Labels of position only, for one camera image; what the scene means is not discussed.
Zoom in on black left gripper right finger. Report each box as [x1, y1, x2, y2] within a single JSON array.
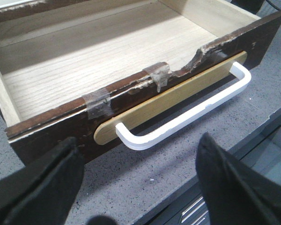
[[195, 133, 281, 225]]

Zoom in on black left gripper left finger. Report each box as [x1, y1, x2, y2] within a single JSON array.
[[0, 137, 84, 225]]

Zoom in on white drawer handle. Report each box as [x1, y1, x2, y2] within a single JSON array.
[[115, 62, 251, 151]]

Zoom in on wooden drawer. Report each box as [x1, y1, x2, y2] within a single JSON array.
[[0, 0, 281, 165]]

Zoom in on black appliance control panel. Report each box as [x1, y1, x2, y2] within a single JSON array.
[[135, 109, 281, 225]]

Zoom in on clear tape piece left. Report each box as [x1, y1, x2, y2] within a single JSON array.
[[82, 88, 113, 120]]

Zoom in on clear tape piece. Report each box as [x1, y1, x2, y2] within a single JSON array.
[[82, 88, 113, 120], [143, 62, 172, 93]]

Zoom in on clear tape piece right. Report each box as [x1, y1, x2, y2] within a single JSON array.
[[143, 62, 172, 93]]

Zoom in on tan wooden handle plate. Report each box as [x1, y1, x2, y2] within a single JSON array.
[[94, 51, 247, 145]]

